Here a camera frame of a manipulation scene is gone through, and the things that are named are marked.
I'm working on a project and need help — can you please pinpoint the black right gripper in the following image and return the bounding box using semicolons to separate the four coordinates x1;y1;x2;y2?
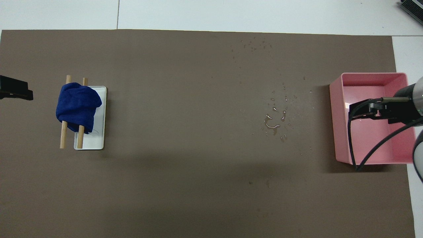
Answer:
350;84;418;125

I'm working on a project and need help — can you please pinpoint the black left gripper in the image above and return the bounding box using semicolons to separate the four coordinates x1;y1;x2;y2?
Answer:
0;75;34;100

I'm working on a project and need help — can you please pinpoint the blue towel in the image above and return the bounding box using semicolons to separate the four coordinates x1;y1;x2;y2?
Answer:
56;82;102;134

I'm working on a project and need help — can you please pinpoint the water puddle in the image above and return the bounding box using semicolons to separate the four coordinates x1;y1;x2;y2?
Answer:
263;83;298;143

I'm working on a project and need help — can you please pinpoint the pink plastic bin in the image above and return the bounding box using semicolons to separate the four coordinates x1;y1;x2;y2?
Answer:
329;72;417;165

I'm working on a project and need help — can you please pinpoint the wooden dowel rod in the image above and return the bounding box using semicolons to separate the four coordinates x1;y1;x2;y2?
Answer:
77;78;88;149
60;75;72;149

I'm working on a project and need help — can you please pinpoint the grey electronic device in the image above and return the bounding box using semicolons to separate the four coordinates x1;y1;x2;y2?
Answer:
398;0;423;25

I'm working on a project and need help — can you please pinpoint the brown table mat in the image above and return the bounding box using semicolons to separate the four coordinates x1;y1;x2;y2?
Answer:
0;29;416;238

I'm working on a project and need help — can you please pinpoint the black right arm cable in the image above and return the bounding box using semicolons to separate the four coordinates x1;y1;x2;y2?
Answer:
348;97;423;172

